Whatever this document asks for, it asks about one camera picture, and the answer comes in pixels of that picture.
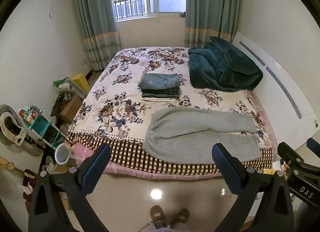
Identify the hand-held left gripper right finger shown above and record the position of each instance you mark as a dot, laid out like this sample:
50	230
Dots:
226	168

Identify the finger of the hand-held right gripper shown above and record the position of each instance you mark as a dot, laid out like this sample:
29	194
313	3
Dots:
314	143
287	151

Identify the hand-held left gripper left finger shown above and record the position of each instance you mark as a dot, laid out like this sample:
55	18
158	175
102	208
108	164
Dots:
96	165

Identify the grey fleece pants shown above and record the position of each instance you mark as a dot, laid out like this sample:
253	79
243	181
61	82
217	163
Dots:
195	132

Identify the folded white pants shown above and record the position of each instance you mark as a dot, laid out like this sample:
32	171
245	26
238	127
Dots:
155	99

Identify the folded dark grey pants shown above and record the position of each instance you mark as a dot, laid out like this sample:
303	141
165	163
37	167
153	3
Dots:
160	93

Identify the small yellow box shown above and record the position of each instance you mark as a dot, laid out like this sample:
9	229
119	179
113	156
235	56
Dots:
269	171

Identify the pink checkered mattress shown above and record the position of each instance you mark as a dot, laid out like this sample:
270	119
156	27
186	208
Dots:
130	170

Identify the white round mesh basket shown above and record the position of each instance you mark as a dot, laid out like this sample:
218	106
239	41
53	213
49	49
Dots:
61	153

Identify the white shoes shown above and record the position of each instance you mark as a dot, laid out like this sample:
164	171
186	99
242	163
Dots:
48	164

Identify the white headboard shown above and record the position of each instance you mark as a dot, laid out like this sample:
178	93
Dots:
275	92

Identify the brown cardboard box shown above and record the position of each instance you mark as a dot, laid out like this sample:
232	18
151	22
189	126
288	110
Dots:
71	108

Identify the person's right slipper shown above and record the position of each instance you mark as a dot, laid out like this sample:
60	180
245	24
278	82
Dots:
182	215

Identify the person's slipper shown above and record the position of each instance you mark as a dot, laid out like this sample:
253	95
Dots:
157	213
182	215

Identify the teal shelf rack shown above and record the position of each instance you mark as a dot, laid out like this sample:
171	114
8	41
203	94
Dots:
41	122

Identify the person's left slipper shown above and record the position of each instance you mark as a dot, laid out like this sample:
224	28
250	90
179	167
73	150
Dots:
157	213

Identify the white child toilet seat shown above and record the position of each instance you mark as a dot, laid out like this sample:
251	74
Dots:
21	134

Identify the colourful toy pile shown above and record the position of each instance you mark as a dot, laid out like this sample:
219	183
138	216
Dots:
28	116

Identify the person's feet in slippers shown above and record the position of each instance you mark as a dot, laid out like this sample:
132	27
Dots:
157	227

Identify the yellow carton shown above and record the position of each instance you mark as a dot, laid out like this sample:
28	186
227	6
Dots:
81	79

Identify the green plastic bag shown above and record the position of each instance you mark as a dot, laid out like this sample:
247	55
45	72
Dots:
61	83

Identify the dark green blanket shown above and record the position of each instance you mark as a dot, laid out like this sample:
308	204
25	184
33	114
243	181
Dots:
220	69

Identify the floral checkered bedspread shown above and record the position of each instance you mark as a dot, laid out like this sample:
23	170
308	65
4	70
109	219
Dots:
130	67

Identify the grey standing fan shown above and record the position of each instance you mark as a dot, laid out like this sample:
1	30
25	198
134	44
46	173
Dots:
5	110

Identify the green striped curtain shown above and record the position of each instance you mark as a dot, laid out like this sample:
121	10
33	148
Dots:
95	22
212	5

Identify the white wall outlet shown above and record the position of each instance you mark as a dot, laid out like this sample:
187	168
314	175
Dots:
83	62

